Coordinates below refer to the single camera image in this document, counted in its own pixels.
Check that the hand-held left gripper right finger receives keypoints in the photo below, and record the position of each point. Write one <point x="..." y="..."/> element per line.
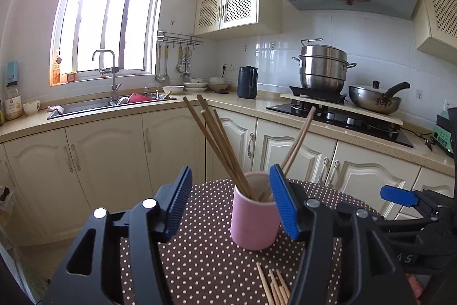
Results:
<point x="284" y="205"/>

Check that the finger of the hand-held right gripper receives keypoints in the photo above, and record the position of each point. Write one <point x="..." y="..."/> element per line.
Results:
<point x="407" y="230"/>
<point x="398" y="195"/>

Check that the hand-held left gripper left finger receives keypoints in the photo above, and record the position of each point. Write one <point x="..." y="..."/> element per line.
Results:
<point x="178" y="205"/>

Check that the pink cup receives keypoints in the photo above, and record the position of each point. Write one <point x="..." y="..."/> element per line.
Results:
<point x="250" y="222"/>

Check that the bunch of wooden chopsticks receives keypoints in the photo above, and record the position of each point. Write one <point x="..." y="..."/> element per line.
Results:
<point x="230" y="164"/>

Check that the hanging kitchen utensils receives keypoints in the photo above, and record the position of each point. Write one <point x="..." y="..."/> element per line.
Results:
<point x="179" y="67"/>

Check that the brown polka dot tablecloth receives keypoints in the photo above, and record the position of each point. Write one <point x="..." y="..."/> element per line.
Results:
<point x="207" y="265"/>

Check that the green electronic device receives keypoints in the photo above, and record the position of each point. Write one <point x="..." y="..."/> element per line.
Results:
<point x="442" y="135"/>

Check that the cream base cabinets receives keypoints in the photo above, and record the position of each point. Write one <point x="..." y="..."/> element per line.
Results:
<point x="107" y="165"/>

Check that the black gas stove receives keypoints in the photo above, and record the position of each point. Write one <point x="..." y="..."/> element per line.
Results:
<point x="357" y="122"/>

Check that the light wooden board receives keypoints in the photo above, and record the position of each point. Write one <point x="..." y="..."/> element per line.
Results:
<point x="364" y="112"/>

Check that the beige stone countertop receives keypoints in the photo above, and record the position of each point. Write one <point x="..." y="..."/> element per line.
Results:
<point x="221" y="99"/>

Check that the red dish in sink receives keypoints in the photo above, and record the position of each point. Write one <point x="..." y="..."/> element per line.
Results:
<point x="137" y="98"/>

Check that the white bowl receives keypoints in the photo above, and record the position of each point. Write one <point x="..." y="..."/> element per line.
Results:
<point x="173" y="89"/>

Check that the black electric kettle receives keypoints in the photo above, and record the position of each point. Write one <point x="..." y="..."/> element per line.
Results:
<point x="246" y="83"/>

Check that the hanging steel ladle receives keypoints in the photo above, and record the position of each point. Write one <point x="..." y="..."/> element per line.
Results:
<point x="160" y="78"/>

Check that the steel steamer pot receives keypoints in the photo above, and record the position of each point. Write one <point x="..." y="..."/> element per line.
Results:
<point x="323" y="76"/>

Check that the steel kitchen sink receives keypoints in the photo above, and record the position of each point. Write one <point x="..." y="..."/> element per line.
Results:
<point x="85" y="106"/>

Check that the steel sink faucet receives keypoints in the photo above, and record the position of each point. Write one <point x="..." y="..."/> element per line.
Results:
<point x="114" y="83"/>

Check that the crumpled dish rag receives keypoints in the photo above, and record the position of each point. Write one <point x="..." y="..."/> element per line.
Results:
<point x="55" y="109"/>

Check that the small orange container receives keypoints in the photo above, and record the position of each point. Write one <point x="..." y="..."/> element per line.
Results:
<point x="71" y="77"/>

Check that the small white cup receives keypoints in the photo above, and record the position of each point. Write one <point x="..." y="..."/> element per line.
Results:
<point x="31" y="107"/>

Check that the orange packet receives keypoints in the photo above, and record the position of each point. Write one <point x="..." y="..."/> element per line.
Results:
<point x="57" y="71"/>

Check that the cream lattice door cabinet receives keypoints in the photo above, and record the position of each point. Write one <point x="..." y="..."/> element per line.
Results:
<point x="441" y="15"/>
<point x="235" y="5"/>

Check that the jar with pale contents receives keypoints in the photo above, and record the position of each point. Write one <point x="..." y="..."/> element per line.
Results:
<point x="14" y="105"/>

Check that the blue carton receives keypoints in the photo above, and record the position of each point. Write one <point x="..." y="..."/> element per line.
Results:
<point x="12" y="72"/>

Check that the barred kitchen window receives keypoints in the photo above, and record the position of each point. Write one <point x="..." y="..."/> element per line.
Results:
<point x="107" y="5"/>

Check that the white wall socket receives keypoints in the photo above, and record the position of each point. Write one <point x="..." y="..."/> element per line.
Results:
<point x="446" y="105"/>

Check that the wall socket with plug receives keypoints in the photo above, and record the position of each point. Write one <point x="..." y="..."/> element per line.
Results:
<point x="226" y="69"/>

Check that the steel wall utensil rack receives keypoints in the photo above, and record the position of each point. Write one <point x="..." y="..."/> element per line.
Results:
<point x="180" y="39"/>

